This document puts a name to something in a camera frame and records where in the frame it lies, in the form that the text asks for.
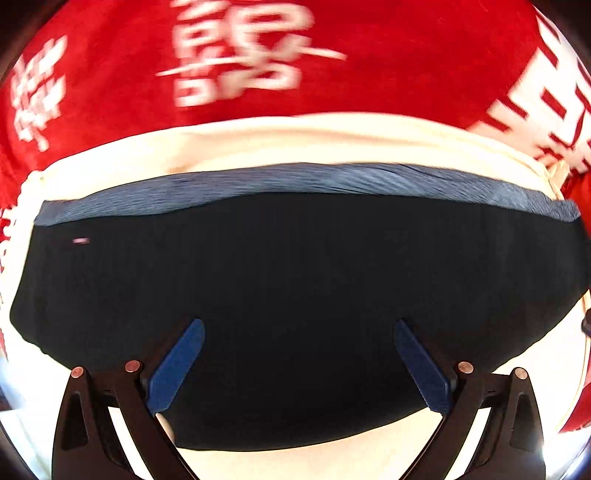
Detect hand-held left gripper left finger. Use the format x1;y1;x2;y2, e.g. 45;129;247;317
52;318;206;480

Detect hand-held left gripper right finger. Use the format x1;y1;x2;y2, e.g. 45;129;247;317
393;318;548;480

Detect black pants with blue waistband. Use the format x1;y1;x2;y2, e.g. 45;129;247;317
9;161;583;452

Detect cream blanket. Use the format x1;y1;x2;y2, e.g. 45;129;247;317
0;113;591;480

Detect red blanket with white print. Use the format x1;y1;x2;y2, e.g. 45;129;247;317
0;0;591;435

